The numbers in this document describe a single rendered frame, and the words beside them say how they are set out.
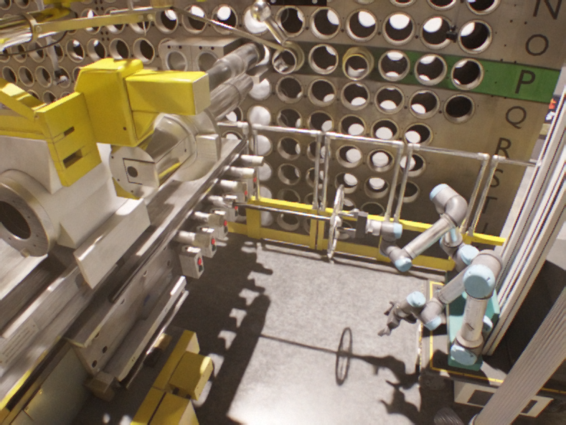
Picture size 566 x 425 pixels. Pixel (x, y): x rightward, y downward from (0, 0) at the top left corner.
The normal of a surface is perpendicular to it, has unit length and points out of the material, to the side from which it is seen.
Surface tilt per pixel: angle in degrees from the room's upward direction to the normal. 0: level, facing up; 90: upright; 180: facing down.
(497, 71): 90
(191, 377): 0
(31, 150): 90
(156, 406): 0
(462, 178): 90
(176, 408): 0
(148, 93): 90
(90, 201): 68
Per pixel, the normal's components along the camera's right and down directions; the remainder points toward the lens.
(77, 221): 0.89, -0.16
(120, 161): -0.28, 0.56
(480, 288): -0.66, 0.32
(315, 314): 0.00, -0.81
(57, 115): 0.96, 0.16
